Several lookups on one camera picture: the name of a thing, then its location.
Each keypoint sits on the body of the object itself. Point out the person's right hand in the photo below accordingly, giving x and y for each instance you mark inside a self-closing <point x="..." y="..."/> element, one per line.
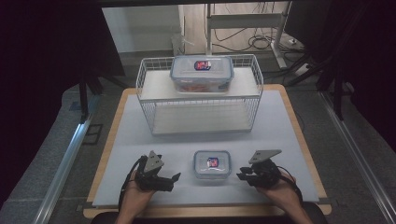
<point x="286" y="196"/>

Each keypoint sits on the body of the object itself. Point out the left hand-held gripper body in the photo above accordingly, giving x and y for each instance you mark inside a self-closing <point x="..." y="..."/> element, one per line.
<point x="152" y="180"/>

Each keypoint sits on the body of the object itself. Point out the wooden-edged white board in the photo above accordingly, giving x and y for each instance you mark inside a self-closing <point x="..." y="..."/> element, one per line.
<point x="274" y="124"/>

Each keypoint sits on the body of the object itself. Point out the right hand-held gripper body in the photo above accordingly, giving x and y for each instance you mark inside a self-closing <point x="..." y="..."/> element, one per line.
<point x="264" y="175"/>

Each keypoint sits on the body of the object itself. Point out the white metal stand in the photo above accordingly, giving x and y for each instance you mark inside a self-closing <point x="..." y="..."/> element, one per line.
<point x="243" y="20"/>

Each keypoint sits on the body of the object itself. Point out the small clear food container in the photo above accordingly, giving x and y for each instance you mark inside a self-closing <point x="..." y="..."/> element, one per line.
<point x="212" y="165"/>

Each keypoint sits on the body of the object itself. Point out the person's left hand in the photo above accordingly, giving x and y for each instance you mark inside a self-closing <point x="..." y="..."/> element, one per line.
<point x="134" y="199"/>

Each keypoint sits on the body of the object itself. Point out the large clear food container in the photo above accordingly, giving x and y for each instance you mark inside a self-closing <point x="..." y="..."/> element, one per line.
<point x="202" y="76"/>

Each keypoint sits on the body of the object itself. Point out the black stand legs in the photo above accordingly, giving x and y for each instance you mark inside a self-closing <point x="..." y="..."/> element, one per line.
<point x="84" y="99"/>
<point x="337" y="93"/>

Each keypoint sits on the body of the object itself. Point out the aluminium rail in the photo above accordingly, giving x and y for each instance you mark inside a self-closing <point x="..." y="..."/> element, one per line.
<point x="62" y="174"/>
<point x="358" y="155"/>

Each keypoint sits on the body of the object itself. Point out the clear plastic holder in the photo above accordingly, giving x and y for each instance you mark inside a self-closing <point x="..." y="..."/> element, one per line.
<point x="180" y="45"/>

